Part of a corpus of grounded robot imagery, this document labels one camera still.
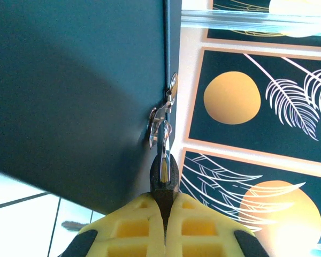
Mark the aluminium frame post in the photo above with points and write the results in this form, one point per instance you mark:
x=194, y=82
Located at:
x=256, y=22

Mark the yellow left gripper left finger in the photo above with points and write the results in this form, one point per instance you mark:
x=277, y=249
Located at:
x=133, y=227

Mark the silver hasp latch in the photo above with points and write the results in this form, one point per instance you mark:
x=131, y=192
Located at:
x=156, y=120

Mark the dark green padlock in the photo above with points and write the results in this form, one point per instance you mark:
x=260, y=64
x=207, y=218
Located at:
x=164, y=198

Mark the blue starry-night patterned pad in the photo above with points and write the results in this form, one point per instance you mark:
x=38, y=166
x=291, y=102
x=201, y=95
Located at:
x=69, y=80

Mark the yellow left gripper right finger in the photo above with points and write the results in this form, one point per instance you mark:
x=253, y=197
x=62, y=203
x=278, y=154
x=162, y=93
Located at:
x=198, y=227

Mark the framed sun and leaf pictures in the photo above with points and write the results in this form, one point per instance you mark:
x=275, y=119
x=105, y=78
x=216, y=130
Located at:
x=230, y=99

